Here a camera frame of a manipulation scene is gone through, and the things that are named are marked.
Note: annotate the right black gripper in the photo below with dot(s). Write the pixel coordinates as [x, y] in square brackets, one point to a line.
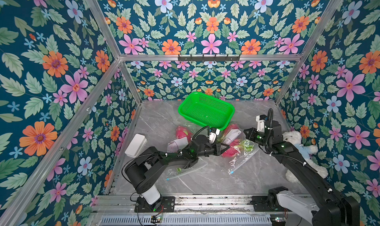
[252, 133]

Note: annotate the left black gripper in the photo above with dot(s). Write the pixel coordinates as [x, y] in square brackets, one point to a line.
[215, 149]

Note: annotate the clear zip-top bag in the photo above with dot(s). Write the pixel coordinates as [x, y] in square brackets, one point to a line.
[234, 163]
[181, 166]

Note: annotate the pink dragon fruit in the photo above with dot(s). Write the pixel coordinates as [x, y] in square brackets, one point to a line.
[183, 137]
[238, 143]

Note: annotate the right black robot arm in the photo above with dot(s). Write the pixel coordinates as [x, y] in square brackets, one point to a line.
[329, 207]

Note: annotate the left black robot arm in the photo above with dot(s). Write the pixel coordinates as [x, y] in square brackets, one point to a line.
[143, 171]

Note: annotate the green plastic basket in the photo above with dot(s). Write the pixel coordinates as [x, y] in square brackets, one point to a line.
[205, 110]

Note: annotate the white teddy bear blue shirt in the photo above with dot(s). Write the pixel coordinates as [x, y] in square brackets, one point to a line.
[295, 138]

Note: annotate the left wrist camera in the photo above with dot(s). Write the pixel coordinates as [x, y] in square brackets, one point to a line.
[213, 134]

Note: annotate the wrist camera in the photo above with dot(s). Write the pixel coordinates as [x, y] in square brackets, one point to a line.
[260, 119]
[213, 134]

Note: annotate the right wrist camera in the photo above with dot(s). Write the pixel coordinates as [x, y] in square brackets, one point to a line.
[260, 119]

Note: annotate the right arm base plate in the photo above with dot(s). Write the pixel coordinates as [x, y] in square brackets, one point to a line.
[261, 203]

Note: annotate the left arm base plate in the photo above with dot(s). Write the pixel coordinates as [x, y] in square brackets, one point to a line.
[162, 205]

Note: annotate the black hook rail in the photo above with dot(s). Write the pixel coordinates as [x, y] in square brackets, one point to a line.
[202, 58]

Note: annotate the aluminium front rail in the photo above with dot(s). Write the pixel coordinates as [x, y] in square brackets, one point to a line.
[192, 210]

